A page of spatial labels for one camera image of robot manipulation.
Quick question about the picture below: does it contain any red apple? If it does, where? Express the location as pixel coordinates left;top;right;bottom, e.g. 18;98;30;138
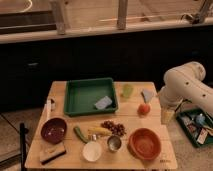
138;103;151;115

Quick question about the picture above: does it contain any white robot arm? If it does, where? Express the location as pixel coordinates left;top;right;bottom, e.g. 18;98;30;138
158;62;213;124

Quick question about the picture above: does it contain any small metal cup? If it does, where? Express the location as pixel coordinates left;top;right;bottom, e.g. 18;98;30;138
107;135;122;152

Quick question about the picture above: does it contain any white paper cup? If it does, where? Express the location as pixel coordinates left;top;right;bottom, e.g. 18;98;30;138
82;141;102;162

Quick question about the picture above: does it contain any green bin with items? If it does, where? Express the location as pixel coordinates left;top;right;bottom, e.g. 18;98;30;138
176;109;213;148

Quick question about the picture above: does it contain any orange bowl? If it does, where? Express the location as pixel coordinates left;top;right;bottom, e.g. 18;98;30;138
128;128;161;160

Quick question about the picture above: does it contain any bunch of red grapes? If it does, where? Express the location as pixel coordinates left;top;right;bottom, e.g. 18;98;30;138
101;120;126;137

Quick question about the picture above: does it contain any blue sponge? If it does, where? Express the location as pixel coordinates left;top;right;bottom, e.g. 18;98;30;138
94;96;112;110

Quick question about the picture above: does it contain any yellow banana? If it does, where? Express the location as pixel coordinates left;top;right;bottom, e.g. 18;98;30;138
88;127;112;136

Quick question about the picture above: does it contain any green plastic tray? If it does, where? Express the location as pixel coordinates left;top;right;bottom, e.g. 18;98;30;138
64;78;118;117

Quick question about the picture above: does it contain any green cucumber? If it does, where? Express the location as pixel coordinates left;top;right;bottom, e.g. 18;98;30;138
73;126;88;143

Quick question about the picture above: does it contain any dark red bowl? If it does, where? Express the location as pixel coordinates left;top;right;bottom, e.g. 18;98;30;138
41;118;67;144

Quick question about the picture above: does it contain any wooden block brush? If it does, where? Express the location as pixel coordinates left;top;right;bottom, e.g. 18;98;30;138
39;143;66;165

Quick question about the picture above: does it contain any black chair frame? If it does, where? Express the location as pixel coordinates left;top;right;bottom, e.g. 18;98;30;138
20;123;27;171

